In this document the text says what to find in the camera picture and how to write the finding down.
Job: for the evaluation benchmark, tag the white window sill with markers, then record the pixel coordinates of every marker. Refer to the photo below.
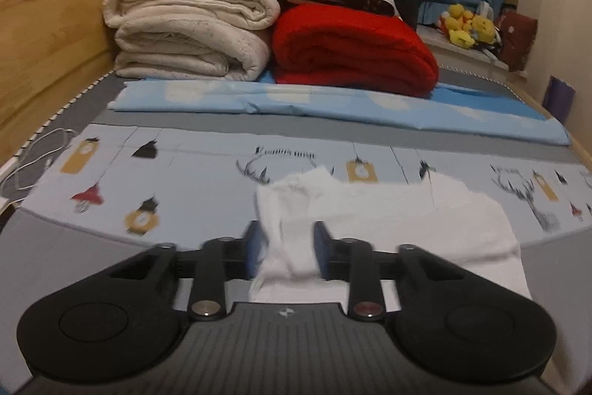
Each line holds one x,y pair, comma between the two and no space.
467,55

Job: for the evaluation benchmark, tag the red folded blanket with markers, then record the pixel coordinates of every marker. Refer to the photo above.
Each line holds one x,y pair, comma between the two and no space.
351,48

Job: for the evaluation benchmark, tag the grey deer-print bed sheet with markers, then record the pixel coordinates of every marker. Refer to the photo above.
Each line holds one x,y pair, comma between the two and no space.
194,173

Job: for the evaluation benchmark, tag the grey mattress with striped piping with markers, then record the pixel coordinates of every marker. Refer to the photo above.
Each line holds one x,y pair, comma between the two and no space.
64,108

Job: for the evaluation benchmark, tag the yellow and orange plush toy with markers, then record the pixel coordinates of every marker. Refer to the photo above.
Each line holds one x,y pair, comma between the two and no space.
455,27

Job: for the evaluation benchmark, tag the black white striped plush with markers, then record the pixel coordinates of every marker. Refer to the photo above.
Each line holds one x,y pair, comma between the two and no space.
492,48

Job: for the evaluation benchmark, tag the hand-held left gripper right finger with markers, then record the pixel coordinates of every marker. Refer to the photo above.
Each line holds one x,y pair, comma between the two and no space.
323,249

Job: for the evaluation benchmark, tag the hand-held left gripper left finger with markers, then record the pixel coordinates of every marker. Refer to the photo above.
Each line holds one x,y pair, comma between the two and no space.
255,249

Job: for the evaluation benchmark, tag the purple bag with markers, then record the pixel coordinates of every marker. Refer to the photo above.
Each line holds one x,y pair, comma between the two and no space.
558,99

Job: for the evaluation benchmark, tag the dark red cushion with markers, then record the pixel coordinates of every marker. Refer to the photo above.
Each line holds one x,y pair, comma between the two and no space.
518,41

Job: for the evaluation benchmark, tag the white long-sleeved shirt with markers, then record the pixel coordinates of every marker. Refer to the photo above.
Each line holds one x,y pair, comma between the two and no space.
370,214

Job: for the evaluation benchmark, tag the light blue cloud-print sheet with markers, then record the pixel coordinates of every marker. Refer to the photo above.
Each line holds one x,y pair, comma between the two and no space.
323,108

